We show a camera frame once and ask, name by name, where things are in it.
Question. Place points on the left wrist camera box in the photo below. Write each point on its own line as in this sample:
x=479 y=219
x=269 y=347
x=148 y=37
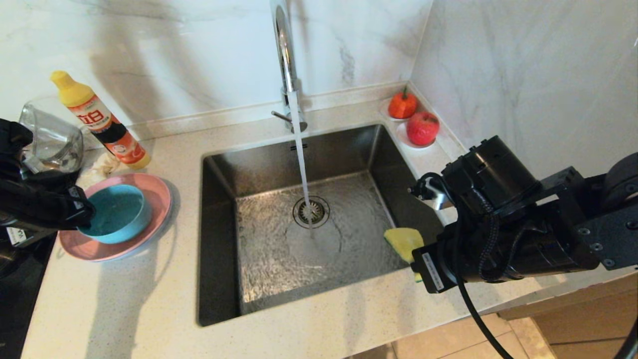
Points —
x=12 y=142

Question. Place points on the yellow green sponge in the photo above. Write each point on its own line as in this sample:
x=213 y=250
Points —
x=401 y=242

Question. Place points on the chrome faucet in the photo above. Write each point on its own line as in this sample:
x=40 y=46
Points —
x=285 y=55

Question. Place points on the blue bowl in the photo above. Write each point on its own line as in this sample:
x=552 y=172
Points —
x=119 y=214

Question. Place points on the orange dish soap bottle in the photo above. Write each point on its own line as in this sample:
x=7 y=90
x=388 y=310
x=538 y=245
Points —
x=97 y=122

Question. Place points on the stainless steel sink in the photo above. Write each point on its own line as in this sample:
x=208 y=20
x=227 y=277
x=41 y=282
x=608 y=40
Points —
x=349 y=279

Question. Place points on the pink plate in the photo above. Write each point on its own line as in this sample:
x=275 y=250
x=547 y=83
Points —
x=159 y=199

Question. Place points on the wooden cabinet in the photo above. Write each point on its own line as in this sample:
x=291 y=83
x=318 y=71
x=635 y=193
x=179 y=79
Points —
x=583 y=324

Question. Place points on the black induction cooktop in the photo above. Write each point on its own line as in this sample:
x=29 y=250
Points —
x=20 y=299

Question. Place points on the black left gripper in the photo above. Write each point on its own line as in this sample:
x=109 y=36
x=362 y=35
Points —
x=20 y=199

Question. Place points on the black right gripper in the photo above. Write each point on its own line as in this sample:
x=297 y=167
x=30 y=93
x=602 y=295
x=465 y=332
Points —
x=538 y=244

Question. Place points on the orange toy pumpkin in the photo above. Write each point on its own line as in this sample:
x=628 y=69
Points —
x=402 y=104

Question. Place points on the small white dish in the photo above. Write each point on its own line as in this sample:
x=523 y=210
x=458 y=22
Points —
x=384 y=110
x=404 y=140

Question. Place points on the grey plate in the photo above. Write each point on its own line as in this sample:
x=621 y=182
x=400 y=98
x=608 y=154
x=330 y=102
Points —
x=149 y=244

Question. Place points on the clear glass jug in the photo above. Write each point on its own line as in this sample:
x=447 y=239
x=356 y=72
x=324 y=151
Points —
x=57 y=139

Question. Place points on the metal drain strainer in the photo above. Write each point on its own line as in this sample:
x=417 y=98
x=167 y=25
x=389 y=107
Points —
x=319 y=209

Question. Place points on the red toy apple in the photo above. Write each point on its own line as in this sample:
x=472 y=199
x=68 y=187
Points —
x=423 y=127

